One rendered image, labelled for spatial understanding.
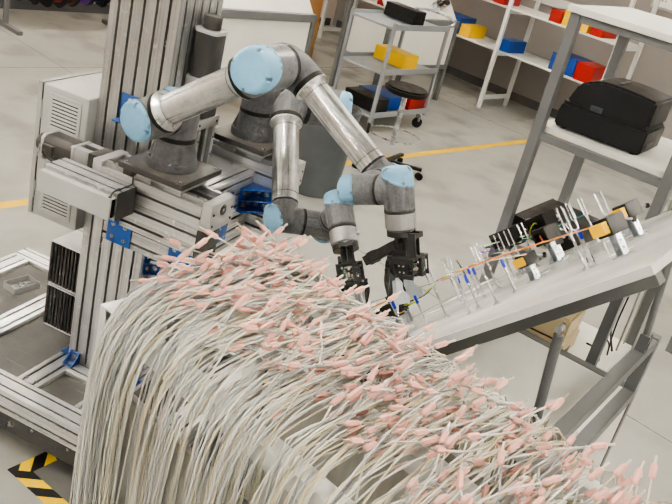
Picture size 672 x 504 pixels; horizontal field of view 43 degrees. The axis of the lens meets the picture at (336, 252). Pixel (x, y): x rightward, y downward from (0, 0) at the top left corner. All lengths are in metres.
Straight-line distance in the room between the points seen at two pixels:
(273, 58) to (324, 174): 3.66
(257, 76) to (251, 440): 1.23
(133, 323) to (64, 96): 1.77
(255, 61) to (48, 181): 0.83
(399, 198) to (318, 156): 3.69
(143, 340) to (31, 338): 2.27
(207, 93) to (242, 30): 4.79
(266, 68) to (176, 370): 1.11
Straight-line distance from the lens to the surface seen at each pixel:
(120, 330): 1.19
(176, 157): 2.52
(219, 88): 2.21
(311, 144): 5.66
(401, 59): 7.73
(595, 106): 2.90
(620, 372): 2.51
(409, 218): 2.02
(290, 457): 1.00
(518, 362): 2.78
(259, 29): 7.13
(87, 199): 2.56
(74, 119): 2.88
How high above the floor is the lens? 2.08
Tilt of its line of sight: 24 degrees down
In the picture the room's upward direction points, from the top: 15 degrees clockwise
